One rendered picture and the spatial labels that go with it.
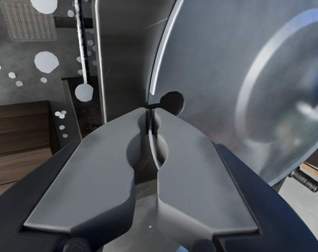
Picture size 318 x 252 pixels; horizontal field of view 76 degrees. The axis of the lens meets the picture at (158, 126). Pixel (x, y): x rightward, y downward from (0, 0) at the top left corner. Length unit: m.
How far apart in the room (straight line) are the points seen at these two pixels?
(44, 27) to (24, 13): 0.05
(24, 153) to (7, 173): 0.08
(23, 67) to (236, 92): 0.84
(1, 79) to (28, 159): 0.38
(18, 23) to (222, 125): 0.65
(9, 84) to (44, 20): 0.33
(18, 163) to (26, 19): 0.40
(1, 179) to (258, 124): 0.66
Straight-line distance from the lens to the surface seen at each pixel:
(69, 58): 0.92
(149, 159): 0.16
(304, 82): 0.23
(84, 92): 0.26
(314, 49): 0.22
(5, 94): 0.97
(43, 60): 0.25
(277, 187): 0.45
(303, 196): 1.91
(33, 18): 0.73
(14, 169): 0.70
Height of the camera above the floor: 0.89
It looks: 50 degrees down
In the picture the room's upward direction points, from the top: 139 degrees clockwise
